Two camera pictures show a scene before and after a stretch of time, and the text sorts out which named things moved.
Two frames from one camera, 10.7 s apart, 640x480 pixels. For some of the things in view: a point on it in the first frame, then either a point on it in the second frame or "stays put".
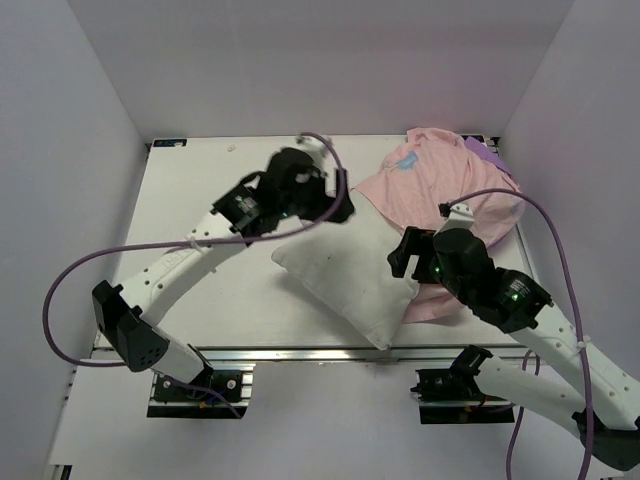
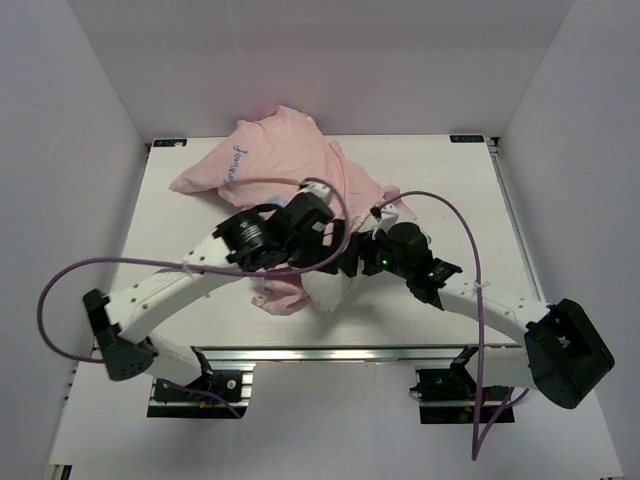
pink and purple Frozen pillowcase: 433,170 to 284,193
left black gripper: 326,204 to 323,251
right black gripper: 414,242 to 362,245
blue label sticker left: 170,143 stays put
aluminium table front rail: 330,355 stays put
